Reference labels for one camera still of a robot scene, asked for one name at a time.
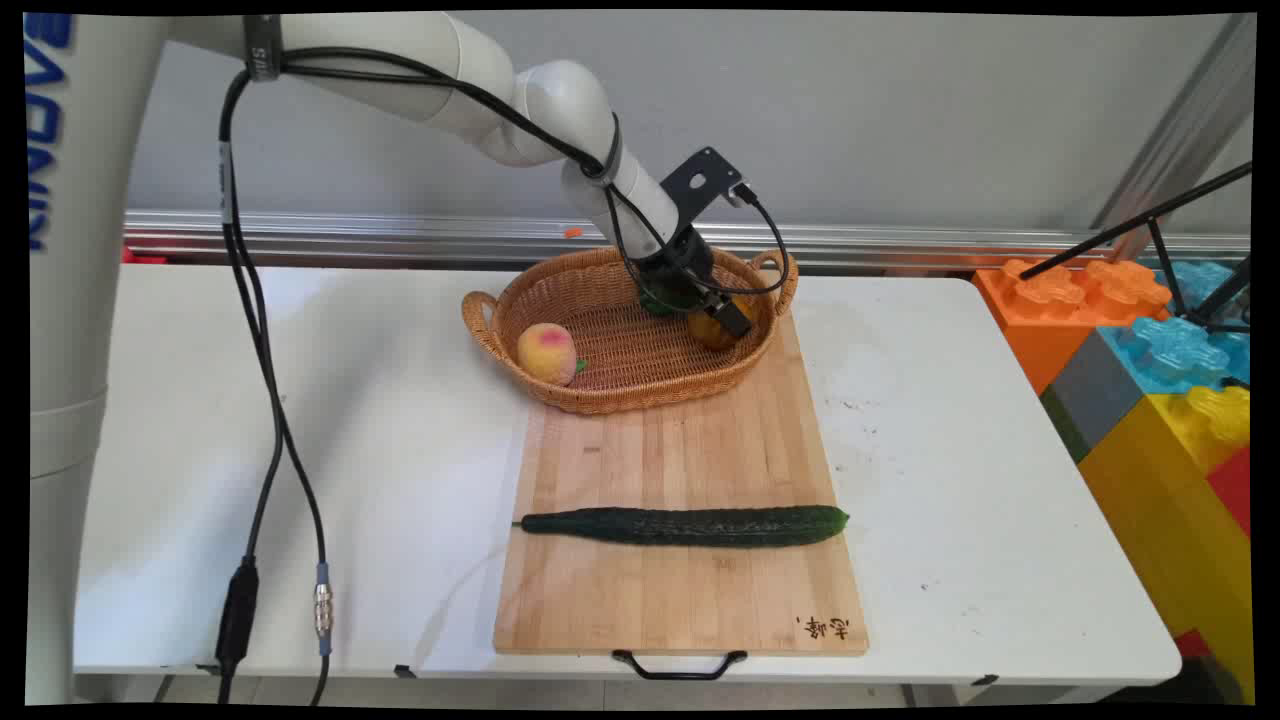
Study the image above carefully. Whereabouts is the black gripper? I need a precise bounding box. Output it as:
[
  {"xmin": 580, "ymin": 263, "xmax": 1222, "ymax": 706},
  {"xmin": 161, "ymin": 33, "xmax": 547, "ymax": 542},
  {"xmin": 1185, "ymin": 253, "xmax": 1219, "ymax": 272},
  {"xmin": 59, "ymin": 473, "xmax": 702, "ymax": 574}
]
[{"xmin": 637, "ymin": 227, "xmax": 753, "ymax": 340}]

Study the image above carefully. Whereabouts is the orange round fruit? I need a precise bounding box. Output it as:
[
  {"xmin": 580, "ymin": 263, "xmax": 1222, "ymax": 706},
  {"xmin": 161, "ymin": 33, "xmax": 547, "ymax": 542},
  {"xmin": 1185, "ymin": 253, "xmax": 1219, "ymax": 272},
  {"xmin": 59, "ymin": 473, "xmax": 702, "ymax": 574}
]
[{"xmin": 687, "ymin": 300, "xmax": 755, "ymax": 352}]

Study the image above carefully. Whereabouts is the woven wicker basket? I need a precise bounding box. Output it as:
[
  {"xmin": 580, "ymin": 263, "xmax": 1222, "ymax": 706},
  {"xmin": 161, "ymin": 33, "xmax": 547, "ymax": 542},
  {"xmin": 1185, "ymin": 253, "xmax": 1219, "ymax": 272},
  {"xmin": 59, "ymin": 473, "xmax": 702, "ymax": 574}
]
[{"xmin": 461, "ymin": 246, "xmax": 800, "ymax": 416}]

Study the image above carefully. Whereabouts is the pink yellow peach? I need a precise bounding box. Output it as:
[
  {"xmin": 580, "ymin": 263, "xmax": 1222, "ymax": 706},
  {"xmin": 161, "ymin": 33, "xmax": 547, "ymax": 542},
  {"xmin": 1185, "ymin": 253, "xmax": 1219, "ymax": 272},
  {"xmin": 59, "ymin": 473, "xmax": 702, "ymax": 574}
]
[{"xmin": 516, "ymin": 322, "xmax": 589, "ymax": 387}]

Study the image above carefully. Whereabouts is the wooden cutting board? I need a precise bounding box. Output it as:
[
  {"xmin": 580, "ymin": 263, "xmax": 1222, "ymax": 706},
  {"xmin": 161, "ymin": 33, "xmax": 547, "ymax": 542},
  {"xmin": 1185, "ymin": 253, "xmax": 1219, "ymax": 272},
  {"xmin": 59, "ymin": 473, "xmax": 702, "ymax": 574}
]
[{"xmin": 493, "ymin": 309, "xmax": 870, "ymax": 682}]

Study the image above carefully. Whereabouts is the dark green cucumber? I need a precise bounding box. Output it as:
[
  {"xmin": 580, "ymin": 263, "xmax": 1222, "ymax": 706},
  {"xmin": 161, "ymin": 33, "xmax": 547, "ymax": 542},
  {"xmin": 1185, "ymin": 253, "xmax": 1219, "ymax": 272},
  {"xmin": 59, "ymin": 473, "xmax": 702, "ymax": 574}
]
[{"xmin": 512, "ymin": 505, "xmax": 851, "ymax": 549}]

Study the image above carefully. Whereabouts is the orange giant toy brick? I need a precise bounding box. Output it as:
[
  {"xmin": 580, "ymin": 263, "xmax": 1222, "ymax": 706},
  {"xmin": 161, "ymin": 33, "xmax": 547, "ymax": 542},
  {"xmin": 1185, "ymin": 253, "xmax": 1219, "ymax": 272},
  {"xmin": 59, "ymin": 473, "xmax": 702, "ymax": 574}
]
[{"xmin": 972, "ymin": 258, "xmax": 1173, "ymax": 396}]

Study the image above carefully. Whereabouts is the grey giant toy brick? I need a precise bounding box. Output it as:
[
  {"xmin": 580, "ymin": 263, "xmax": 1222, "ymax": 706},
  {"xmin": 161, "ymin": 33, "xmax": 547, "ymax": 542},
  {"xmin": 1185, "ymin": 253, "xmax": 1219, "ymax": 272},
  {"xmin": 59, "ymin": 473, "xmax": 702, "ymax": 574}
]
[{"xmin": 1040, "ymin": 330, "xmax": 1145, "ymax": 464}]

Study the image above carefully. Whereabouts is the black tripod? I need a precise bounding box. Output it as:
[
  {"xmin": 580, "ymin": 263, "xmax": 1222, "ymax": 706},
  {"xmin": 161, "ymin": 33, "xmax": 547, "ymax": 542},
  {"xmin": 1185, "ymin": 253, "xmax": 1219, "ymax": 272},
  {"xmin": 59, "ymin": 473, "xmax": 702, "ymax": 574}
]
[{"xmin": 1018, "ymin": 162, "xmax": 1255, "ymax": 335}]

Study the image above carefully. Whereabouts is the blue giant toy brick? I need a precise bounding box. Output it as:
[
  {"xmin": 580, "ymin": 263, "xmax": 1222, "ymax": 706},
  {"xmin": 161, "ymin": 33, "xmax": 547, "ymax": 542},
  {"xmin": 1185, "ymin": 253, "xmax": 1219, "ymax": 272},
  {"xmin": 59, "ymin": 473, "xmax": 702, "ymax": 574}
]
[{"xmin": 1098, "ymin": 260, "xmax": 1253, "ymax": 398}]

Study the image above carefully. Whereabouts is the yellow giant toy brick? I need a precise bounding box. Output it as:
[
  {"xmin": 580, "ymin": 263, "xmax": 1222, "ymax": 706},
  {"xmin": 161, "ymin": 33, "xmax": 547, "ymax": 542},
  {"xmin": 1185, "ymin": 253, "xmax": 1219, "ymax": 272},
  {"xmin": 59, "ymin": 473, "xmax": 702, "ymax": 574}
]
[{"xmin": 1077, "ymin": 384, "xmax": 1255, "ymax": 703}]

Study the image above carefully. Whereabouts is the red giant toy brick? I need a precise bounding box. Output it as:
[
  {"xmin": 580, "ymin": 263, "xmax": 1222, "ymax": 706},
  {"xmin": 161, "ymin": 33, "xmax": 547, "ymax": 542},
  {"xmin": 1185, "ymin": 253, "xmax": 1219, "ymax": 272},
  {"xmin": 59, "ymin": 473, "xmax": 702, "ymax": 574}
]
[{"xmin": 1206, "ymin": 446, "xmax": 1253, "ymax": 538}]

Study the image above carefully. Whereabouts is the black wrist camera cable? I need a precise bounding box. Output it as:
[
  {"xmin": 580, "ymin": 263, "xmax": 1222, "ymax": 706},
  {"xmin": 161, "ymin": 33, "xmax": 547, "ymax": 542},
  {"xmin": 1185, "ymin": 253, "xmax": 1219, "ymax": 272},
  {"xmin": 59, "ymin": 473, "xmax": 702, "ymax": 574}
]
[{"xmin": 706, "ymin": 183, "xmax": 791, "ymax": 298}]

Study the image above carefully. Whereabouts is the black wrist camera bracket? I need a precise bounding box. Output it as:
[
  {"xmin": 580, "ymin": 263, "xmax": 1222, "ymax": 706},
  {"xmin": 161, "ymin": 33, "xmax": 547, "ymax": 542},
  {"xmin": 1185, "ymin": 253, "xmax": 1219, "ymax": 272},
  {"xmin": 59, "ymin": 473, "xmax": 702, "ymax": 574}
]
[{"xmin": 659, "ymin": 147, "xmax": 749, "ymax": 223}]

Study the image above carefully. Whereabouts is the aluminium frame rail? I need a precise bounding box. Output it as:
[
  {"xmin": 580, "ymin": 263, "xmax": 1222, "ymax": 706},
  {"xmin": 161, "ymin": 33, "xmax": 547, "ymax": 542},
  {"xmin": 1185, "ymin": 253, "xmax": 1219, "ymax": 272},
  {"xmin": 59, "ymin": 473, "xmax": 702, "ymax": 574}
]
[{"xmin": 122, "ymin": 209, "xmax": 1251, "ymax": 269}]

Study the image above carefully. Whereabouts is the black cable with silver connector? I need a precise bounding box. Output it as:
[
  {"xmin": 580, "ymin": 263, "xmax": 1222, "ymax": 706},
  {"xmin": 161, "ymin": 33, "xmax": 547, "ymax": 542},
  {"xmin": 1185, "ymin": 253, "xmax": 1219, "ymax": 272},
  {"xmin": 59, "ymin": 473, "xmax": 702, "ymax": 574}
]
[{"xmin": 222, "ymin": 60, "xmax": 663, "ymax": 707}]

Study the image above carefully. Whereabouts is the aluminium diagonal frame strut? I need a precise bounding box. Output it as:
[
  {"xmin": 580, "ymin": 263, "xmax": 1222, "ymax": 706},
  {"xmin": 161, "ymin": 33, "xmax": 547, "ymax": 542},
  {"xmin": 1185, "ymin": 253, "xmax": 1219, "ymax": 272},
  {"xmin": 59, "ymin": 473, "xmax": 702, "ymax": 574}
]
[{"xmin": 1090, "ymin": 14, "xmax": 1257, "ymax": 263}]

